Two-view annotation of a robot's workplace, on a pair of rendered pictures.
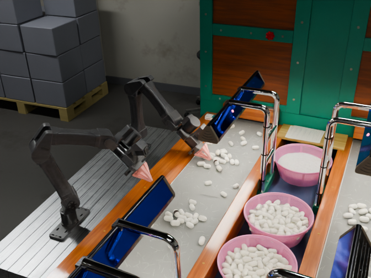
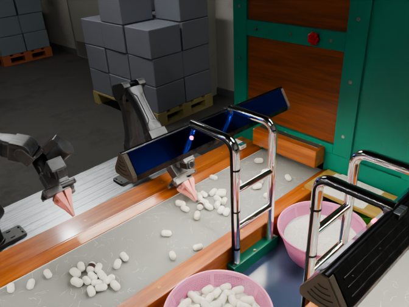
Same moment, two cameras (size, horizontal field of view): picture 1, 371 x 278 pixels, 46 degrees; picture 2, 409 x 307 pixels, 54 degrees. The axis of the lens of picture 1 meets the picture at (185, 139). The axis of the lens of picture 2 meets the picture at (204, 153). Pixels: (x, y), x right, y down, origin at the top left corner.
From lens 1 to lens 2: 96 cm
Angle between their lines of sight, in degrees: 20
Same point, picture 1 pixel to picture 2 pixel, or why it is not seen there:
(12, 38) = (118, 39)
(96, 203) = (42, 226)
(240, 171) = (223, 225)
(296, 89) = (347, 121)
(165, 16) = not seen: hidden behind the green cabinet
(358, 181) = (394, 289)
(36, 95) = not seen: hidden behind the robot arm
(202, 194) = (148, 247)
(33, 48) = (134, 50)
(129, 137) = (51, 151)
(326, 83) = (391, 118)
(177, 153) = (161, 183)
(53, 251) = not seen: outside the picture
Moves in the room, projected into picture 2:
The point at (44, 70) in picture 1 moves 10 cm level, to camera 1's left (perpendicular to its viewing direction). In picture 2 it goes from (142, 73) to (132, 72)
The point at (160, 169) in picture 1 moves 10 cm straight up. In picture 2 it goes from (123, 200) to (119, 176)
